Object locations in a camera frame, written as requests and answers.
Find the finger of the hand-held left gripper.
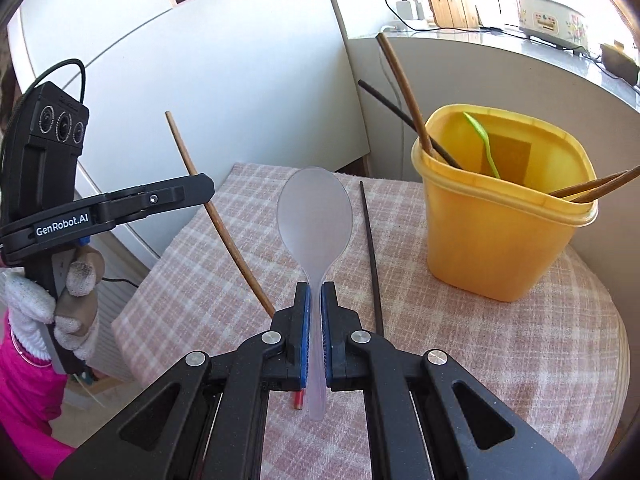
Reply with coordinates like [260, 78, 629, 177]
[97, 172, 216, 226]

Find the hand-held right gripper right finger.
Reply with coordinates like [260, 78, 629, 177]
[322, 281, 581, 480]

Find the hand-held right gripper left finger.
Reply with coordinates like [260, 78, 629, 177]
[52, 281, 311, 480]

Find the brown wooden chopstick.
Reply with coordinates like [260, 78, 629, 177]
[375, 32, 436, 158]
[165, 111, 276, 318]
[548, 170, 630, 198]
[570, 164, 640, 204]

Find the clear plastic spoon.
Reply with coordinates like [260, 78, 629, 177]
[276, 166, 353, 422]

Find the yellow plastic container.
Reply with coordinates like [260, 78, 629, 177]
[411, 104, 599, 303]

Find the black chopstick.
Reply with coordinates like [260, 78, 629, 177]
[357, 79, 463, 170]
[359, 181, 386, 335]

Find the green plastic spoon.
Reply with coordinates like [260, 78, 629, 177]
[462, 111, 502, 180]

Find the person's left forearm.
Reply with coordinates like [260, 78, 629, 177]
[0, 310, 76, 480]

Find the person's left hand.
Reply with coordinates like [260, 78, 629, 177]
[0, 245, 106, 362]

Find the pink plaid cloth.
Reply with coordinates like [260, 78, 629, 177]
[112, 161, 623, 480]

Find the white cabinet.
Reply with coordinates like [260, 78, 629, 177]
[7, 0, 371, 281]

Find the white power strip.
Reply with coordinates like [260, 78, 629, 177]
[380, 19, 436, 32]

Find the white floral slow cooker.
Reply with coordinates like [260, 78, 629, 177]
[515, 0, 591, 56]

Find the black pot with yellow lid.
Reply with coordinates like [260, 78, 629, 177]
[599, 42, 640, 83]

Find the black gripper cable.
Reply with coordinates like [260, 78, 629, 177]
[10, 59, 87, 106]

